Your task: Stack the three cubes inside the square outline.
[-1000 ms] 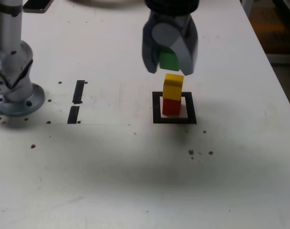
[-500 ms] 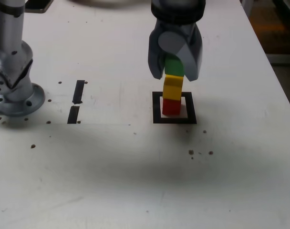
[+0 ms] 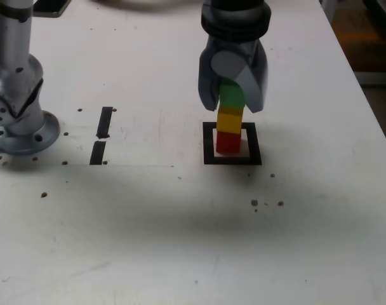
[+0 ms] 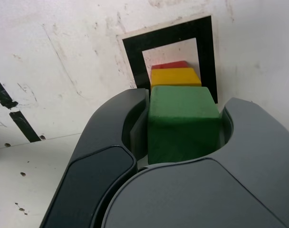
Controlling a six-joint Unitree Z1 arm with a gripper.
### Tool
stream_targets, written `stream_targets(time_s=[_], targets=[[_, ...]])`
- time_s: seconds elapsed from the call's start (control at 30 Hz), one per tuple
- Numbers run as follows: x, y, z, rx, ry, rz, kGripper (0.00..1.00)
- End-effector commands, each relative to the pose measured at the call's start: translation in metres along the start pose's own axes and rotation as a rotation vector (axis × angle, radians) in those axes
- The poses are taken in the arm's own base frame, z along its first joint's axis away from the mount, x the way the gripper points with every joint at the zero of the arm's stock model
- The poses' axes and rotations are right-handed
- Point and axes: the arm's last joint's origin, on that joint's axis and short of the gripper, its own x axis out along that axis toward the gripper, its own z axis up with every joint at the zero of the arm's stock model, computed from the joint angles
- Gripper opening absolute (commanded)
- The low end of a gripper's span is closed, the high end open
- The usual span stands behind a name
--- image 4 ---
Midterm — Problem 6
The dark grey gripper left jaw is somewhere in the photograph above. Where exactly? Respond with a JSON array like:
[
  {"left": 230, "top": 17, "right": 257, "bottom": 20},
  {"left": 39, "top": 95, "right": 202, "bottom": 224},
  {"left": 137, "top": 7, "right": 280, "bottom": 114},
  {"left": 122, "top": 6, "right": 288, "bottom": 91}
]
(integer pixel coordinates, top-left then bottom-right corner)
[{"left": 41, "top": 88, "right": 150, "bottom": 228}]

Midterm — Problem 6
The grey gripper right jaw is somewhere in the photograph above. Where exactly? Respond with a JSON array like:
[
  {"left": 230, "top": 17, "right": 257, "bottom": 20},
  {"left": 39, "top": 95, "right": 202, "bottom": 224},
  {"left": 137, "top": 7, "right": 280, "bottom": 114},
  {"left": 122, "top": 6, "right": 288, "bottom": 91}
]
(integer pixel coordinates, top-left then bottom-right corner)
[{"left": 100, "top": 97, "right": 289, "bottom": 228}]

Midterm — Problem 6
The green cube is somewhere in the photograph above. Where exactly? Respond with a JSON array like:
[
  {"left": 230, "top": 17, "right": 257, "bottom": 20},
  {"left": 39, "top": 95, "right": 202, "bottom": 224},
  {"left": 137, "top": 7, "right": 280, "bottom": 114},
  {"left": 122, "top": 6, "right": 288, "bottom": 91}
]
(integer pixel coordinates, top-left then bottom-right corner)
[{"left": 147, "top": 85, "right": 222, "bottom": 165}]

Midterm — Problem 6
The yellow cube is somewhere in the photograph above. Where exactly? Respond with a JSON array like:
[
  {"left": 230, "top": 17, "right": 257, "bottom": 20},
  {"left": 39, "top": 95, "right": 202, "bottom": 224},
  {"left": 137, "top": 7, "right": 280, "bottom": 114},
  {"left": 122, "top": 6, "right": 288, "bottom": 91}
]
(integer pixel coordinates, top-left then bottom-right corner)
[{"left": 150, "top": 67, "right": 202, "bottom": 88}]

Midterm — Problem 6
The red cube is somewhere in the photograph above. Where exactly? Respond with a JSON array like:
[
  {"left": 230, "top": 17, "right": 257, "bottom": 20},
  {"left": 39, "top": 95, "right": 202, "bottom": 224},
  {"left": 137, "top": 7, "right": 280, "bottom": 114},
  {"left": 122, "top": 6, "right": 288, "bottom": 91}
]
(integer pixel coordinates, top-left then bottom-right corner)
[{"left": 151, "top": 60, "right": 188, "bottom": 71}]

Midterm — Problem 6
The black tape square outline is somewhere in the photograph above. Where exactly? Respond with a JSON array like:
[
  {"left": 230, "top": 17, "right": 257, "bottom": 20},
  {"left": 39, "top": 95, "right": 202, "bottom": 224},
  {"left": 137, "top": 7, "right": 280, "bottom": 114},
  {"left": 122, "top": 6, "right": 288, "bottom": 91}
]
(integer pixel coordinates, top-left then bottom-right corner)
[{"left": 122, "top": 15, "right": 218, "bottom": 105}]

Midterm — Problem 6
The black tape strip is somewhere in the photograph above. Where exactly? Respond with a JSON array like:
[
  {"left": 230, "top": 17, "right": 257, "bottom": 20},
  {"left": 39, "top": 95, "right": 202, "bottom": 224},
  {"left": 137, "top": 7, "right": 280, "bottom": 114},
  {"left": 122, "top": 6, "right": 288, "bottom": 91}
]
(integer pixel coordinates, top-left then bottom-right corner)
[{"left": 0, "top": 72, "right": 42, "bottom": 143}]

